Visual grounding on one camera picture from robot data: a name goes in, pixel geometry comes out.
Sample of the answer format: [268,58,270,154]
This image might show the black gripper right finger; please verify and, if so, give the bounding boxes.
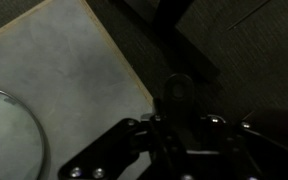
[197,113,265,180]

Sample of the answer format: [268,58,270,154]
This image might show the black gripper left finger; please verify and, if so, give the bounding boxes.
[57,97,165,180]

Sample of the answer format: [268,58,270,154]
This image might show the round glass pot lid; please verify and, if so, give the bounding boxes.
[0,87,49,180]

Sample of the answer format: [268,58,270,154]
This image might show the dark grey fabric sofa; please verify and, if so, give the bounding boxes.
[0,0,288,158]

